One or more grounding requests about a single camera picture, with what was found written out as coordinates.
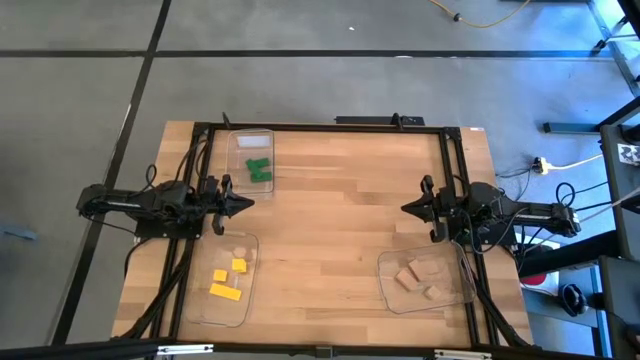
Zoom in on clear bin with white label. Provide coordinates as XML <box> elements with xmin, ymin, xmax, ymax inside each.
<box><xmin>225</xmin><ymin>128</ymin><xmax>276</xmax><ymax>196</ymax></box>

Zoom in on black diagonal beam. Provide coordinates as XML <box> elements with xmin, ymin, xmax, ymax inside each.
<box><xmin>517</xmin><ymin>230</ymin><xmax>621</xmax><ymax>279</ymax></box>

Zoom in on red round object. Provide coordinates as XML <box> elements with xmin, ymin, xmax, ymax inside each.
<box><xmin>519</xmin><ymin>272</ymin><xmax>549</xmax><ymax>289</ymax></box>

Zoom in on black and white tag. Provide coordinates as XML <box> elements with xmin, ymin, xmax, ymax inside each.
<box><xmin>617</xmin><ymin>143</ymin><xmax>640</xmax><ymax>167</ymax></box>

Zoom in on black overhead beam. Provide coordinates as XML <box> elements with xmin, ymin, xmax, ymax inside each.
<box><xmin>0</xmin><ymin>337</ymin><xmax>640</xmax><ymax>360</ymax></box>

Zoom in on black aluminium table frame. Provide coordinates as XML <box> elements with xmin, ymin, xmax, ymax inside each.
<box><xmin>149</xmin><ymin>112</ymin><xmax>536</xmax><ymax>349</ymax></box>

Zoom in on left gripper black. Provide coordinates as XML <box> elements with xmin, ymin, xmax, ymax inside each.
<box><xmin>198</xmin><ymin>174</ymin><xmax>255</xmax><ymax>236</ymax></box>

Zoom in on clear plastic bin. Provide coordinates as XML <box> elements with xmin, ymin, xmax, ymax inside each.
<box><xmin>376</xmin><ymin>242</ymin><xmax>477</xmax><ymax>315</ymax></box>
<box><xmin>184</xmin><ymin>229</ymin><xmax>260</xmax><ymax>329</ymax></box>

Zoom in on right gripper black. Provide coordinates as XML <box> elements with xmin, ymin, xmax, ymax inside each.
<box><xmin>401</xmin><ymin>174</ymin><xmax>470</xmax><ymax>244</ymax></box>

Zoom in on long yellow block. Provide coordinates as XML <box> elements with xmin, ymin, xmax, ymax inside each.
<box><xmin>208</xmin><ymin>282</ymin><xmax>243</xmax><ymax>302</ymax></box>

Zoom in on dark floor bar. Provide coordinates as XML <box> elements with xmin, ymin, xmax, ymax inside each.
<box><xmin>543</xmin><ymin>122</ymin><xmax>602</xmax><ymax>135</ymax></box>

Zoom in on black headphones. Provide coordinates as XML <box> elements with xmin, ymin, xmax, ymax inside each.
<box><xmin>559</xmin><ymin>282</ymin><xmax>590</xmax><ymax>317</ymax></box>

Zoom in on silver bracket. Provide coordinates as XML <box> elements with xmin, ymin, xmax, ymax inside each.
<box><xmin>433</xmin><ymin>348</ymin><xmax>494</xmax><ymax>360</ymax></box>
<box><xmin>157</xmin><ymin>343</ymin><xmax>215</xmax><ymax>357</ymax></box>

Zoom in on black cable bundle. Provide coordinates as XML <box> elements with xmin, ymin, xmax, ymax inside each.
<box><xmin>467</xmin><ymin>269</ymin><xmax>534</xmax><ymax>349</ymax></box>
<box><xmin>117</xmin><ymin>238</ymin><xmax>196</xmax><ymax>341</ymax></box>

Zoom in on black workbench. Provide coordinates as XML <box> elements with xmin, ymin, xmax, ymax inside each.
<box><xmin>597</xmin><ymin>94</ymin><xmax>640</xmax><ymax>360</ymax></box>

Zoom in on orange extension cord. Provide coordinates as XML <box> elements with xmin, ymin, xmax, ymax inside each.
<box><xmin>428</xmin><ymin>0</ymin><xmax>532</xmax><ymax>30</ymax></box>

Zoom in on black bar behind table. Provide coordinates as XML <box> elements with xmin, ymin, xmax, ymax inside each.
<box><xmin>334</xmin><ymin>113</ymin><xmax>426</xmax><ymax>127</ymax></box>

